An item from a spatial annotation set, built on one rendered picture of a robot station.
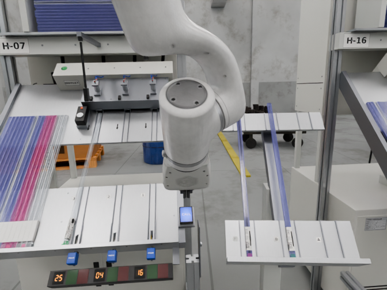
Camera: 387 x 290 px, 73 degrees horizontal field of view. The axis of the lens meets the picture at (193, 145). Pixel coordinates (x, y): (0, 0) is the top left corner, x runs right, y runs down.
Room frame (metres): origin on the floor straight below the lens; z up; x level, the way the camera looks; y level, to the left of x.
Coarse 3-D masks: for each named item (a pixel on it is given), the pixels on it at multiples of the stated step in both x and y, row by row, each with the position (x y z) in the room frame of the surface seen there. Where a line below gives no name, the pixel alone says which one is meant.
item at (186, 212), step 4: (180, 208) 0.73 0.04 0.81; (184, 208) 0.73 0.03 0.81; (188, 208) 0.73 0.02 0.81; (180, 212) 0.72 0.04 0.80; (184, 212) 0.72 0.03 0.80; (188, 212) 0.72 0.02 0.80; (180, 216) 0.71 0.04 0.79; (184, 216) 0.71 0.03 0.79; (188, 216) 0.71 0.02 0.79; (184, 220) 0.70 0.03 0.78; (188, 220) 0.70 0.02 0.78
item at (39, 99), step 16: (32, 96) 1.13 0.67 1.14; (48, 96) 1.13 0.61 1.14; (64, 96) 1.13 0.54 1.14; (80, 96) 1.13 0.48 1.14; (16, 112) 1.06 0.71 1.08; (32, 112) 1.06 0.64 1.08; (48, 112) 1.06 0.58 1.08; (64, 112) 1.06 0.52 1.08; (96, 112) 1.07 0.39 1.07; (112, 112) 1.07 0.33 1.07; (128, 112) 1.07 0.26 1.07; (144, 112) 1.07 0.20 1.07; (112, 128) 1.01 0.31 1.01; (128, 128) 1.00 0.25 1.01; (144, 128) 1.01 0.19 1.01; (160, 128) 1.01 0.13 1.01; (64, 144) 0.95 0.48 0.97; (80, 144) 0.95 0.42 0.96
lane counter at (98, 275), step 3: (96, 270) 0.64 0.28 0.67; (99, 270) 0.64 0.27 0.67; (102, 270) 0.64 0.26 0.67; (96, 273) 0.63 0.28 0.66; (99, 273) 0.63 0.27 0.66; (102, 273) 0.63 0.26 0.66; (96, 276) 0.63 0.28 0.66; (99, 276) 0.63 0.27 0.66; (102, 276) 0.63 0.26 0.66; (96, 279) 0.62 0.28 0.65; (99, 279) 0.62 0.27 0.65; (102, 279) 0.62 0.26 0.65
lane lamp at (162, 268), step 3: (159, 264) 0.65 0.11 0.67; (162, 264) 0.65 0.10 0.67; (165, 264) 0.65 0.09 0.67; (159, 267) 0.65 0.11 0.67; (162, 267) 0.65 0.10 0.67; (165, 267) 0.65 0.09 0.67; (159, 270) 0.64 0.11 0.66; (162, 270) 0.64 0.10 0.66; (165, 270) 0.64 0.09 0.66; (159, 273) 0.64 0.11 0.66; (162, 273) 0.64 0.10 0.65; (165, 273) 0.64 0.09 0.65; (159, 276) 0.63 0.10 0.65; (162, 276) 0.63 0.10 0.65; (165, 276) 0.63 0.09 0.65
